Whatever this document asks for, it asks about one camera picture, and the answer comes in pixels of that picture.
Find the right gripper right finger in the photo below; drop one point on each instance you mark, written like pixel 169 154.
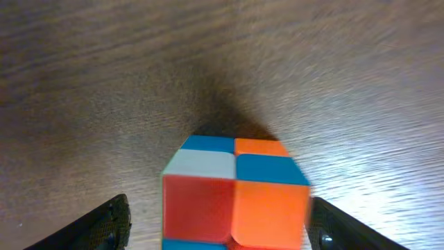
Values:
pixel 330 228

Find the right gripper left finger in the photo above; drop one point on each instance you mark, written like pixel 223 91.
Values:
pixel 106 227

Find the colourful puzzle cube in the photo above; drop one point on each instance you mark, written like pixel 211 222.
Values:
pixel 233 193

